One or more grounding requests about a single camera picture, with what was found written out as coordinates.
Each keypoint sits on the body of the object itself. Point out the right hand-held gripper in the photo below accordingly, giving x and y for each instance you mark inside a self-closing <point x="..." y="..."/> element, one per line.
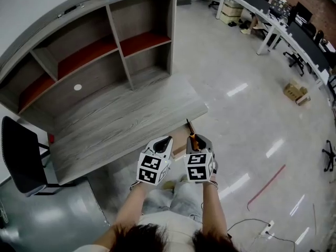
<point x="198" y="168"/>

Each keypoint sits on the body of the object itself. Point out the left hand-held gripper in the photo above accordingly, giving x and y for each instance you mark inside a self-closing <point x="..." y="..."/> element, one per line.
<point x="151" y="168"/>

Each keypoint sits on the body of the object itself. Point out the wooden desk drawer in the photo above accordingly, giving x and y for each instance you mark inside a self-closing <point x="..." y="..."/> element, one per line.
<point x="180" y="140"/>

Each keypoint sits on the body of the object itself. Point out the person's right forearm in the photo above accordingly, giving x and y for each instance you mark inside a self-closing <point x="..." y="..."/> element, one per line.
<point x="214" y="209"/>

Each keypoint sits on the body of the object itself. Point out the person's beige shoe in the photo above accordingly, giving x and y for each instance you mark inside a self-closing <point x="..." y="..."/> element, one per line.
<point x="183" y="178"/>

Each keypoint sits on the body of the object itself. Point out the grey wooden desk with shelves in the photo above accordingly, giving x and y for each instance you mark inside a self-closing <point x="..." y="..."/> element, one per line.
<point x="118" y="119"/>

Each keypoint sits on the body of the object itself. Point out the person's light trousers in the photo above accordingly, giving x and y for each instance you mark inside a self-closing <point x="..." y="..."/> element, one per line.
<point x="178" y="198"/>

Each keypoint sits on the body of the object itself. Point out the red floor tape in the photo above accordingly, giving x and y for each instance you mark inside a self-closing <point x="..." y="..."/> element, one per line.
<point x="266" y="185"/>

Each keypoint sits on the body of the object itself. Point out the white power strip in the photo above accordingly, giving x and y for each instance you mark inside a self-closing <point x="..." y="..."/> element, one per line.
<point x="267" y="228"/>

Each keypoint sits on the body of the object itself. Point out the small red object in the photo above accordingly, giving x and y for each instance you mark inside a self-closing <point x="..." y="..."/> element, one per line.
<point x="51" y="138"/>

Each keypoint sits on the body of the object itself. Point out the open cardboard box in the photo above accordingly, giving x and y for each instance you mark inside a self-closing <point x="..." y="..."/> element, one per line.
<point x="296" y="91"/>

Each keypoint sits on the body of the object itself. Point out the stacked beige crates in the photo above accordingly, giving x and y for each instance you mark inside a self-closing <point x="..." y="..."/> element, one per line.
<point x="231" y="9"/>

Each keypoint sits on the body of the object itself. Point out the long white office desk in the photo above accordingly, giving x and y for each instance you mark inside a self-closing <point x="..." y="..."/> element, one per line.
<point x="278" y="27"/>

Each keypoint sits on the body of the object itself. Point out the small dark object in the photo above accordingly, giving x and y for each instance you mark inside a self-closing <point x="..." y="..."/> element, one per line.
<point x="69" y="9"/>

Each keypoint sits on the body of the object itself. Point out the black chair with metal frame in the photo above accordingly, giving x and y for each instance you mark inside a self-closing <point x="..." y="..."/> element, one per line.
<point x="21" y="153"/>

